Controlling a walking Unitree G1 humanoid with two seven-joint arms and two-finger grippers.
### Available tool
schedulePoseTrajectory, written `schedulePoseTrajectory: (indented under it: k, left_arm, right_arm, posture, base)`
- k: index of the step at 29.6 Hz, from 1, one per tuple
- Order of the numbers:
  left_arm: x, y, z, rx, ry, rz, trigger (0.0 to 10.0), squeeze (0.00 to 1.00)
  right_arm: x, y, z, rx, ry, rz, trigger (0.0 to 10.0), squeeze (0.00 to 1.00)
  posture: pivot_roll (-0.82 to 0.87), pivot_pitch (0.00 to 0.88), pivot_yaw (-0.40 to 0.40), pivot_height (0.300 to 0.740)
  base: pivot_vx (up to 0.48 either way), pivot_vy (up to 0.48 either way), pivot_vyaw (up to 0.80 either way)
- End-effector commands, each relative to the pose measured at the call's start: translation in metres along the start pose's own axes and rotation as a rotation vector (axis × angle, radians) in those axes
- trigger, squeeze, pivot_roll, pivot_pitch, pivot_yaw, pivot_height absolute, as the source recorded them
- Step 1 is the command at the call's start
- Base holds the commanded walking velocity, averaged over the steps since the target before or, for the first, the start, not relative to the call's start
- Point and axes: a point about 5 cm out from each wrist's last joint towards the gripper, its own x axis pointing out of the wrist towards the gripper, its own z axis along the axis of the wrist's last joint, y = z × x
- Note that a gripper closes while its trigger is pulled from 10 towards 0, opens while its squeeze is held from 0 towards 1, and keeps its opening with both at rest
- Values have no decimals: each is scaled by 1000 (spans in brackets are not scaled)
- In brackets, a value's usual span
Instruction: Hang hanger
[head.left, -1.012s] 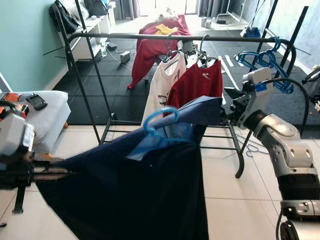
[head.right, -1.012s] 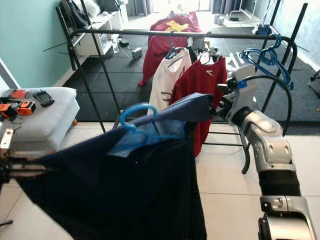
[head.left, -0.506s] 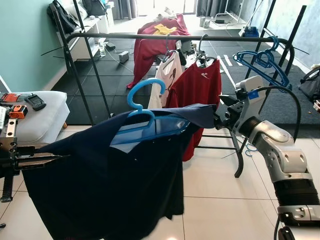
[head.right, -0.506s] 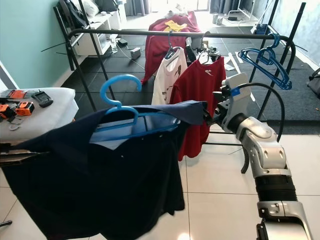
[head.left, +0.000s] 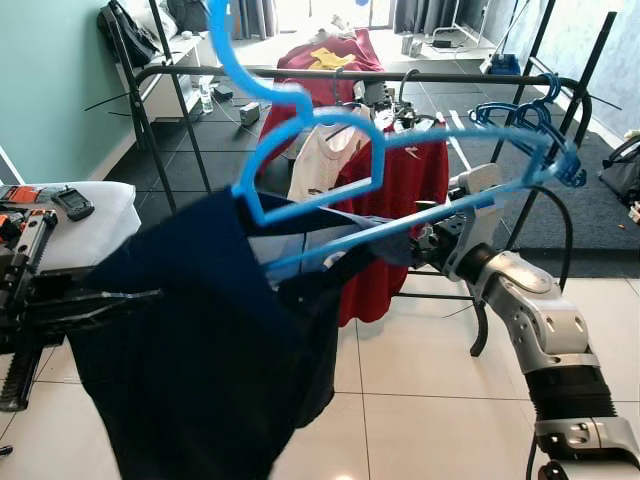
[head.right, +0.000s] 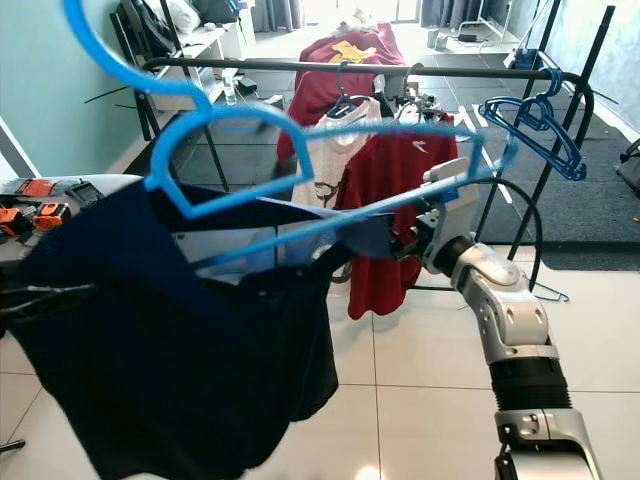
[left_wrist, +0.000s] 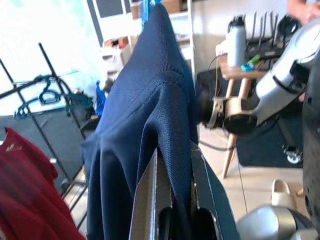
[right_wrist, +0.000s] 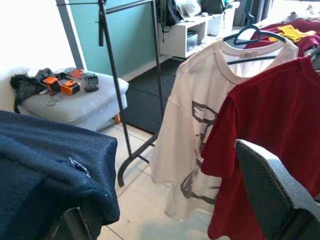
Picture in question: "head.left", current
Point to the black flat bag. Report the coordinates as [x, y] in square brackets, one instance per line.
[128, 35]

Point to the black metal clothes rack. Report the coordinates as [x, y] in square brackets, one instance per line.
[440, 78]

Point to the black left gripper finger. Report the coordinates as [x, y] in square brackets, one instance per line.
[100, 295]
[80, 314]

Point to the narrow grey curtain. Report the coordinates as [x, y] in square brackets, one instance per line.
[255, 18]

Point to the orange and black tool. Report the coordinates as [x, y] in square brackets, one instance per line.
[25, 205]

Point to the white printed t-shirt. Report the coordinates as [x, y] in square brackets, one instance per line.
[315, 170]

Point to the wide grey curtain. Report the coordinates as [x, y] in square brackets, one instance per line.
[450, 15]

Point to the black backpack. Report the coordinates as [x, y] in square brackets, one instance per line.
[188, 12]

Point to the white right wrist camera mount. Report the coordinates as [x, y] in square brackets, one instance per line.
[480, 185]

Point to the red t-shirt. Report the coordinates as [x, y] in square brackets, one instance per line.
[400, 200]

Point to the dark blue hanger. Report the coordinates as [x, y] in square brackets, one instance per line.
[345, 125]

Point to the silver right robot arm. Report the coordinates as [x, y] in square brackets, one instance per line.
[545, 320]

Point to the clear water bottle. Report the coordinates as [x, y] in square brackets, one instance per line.
[205, 98]

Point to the yellow cloth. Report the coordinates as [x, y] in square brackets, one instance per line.
[332, 58]

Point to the light blue plastic hanger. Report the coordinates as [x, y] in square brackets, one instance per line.
[247, 205]

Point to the black handheld device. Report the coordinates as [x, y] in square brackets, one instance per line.
[72, 203]

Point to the red cloth covered table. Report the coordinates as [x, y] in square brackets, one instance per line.
[345, 42]

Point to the thin metal hanger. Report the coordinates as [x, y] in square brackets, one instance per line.
[403, 95]

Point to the empty blue plastic hanger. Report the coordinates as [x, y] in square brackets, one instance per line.
[570, 170]
[490, 115]

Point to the white shelf unit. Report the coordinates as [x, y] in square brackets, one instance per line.
[175, 75]

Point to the navy blue t-shirt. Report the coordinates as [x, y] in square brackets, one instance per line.
[200, 350]

